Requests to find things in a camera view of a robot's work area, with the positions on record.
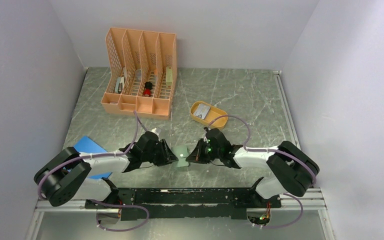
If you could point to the blue notebook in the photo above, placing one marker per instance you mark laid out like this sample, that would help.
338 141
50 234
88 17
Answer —
87 145

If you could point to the pale green eraser box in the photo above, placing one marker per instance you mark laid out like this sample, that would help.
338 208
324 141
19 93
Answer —
169 77

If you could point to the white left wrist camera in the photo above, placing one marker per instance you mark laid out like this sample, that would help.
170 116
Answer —
156 131

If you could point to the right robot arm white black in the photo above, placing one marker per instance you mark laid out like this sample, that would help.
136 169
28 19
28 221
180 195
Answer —
291 170

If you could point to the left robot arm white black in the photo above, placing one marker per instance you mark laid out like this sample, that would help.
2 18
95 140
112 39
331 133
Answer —
68 176

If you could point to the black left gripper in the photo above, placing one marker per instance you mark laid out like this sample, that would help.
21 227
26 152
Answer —
166 156

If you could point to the aluminium rail frame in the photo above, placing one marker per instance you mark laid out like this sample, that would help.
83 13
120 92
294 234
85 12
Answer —
257 118

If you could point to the grey white utility knife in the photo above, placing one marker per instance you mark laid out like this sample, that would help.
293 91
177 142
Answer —
119 84

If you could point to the card in yellow tray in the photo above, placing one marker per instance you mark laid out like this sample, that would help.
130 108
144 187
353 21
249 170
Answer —
201 111

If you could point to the red black small bottle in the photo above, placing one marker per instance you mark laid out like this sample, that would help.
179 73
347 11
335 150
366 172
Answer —
147 92

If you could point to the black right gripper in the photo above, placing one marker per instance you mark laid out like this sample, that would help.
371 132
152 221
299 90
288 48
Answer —
196 155

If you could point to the yellow oval tray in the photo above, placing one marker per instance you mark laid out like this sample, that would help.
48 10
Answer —
210 119

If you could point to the peach plastic file organizer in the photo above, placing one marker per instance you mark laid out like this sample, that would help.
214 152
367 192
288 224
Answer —
141 56

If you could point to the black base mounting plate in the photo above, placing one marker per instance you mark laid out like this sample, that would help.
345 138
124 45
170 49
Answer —
172 203

